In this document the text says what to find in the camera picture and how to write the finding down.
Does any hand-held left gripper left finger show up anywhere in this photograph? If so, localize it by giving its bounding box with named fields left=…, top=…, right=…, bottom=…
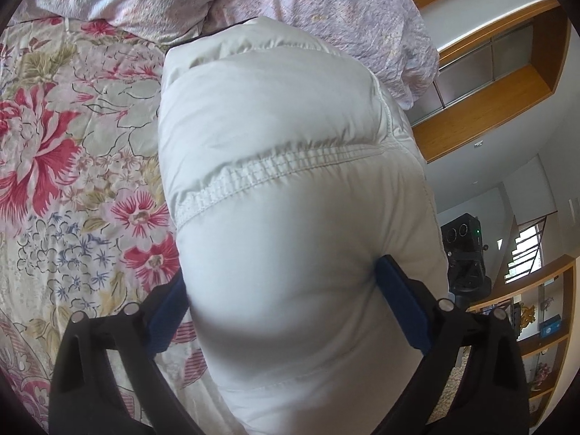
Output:
left=49, top=267, right=192, bottom=435

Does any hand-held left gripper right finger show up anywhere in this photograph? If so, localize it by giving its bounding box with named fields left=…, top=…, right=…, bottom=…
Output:
left=372, top=255, right=531, bottom=435

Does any white down jacket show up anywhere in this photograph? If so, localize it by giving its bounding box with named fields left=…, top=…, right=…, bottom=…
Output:
left=156, top=16, right=451, bottom=435

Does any golden figurine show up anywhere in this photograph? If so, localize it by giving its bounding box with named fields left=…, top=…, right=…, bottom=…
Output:
left=518, top=301, right=538, bottom=330

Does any wooden shelf unit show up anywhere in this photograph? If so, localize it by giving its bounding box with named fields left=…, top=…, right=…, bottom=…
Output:
left=467, top=254, right=577, bottom=431

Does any blue box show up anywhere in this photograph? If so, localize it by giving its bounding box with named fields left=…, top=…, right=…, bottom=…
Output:
left=539, top=317, right=563, bottom=339

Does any wooden wardrobe with frosted panels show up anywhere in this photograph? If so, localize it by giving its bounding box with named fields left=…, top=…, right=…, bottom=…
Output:
left=390, top=0, right=572, bottom=164

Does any floral bedsheet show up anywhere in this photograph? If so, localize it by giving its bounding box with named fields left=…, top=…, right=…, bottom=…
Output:
left=0, top=16, right=236, bottom=435

